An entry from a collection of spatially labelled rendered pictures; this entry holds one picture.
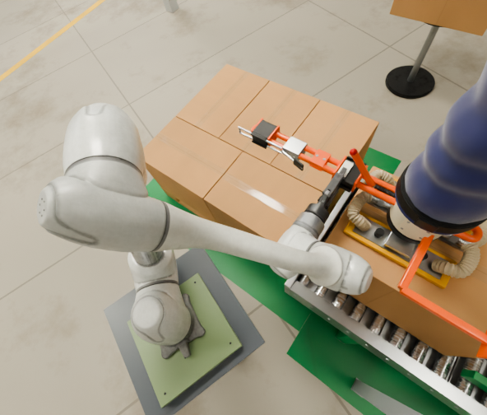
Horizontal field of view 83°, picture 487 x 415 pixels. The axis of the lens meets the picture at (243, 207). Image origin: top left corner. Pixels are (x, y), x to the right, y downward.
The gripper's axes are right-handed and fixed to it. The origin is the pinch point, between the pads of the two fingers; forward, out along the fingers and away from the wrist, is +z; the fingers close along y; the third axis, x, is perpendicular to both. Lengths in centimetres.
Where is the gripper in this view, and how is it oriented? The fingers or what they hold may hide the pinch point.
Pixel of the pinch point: (343, 173)
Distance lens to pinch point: 100.9
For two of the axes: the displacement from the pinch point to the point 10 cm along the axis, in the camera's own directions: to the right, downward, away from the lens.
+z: 5.8, -7.6, 2.7
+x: 8.0, 4.8, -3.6
